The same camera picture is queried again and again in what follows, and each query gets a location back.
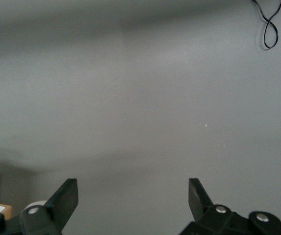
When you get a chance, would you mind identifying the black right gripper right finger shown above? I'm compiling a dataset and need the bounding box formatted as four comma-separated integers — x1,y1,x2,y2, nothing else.
179,178,281,235

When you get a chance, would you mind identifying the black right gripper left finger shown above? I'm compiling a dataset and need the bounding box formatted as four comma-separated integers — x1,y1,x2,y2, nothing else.
0,178,79,235

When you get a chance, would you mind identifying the loose black cable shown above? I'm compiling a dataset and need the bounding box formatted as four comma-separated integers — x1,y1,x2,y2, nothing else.
251,0,281,51

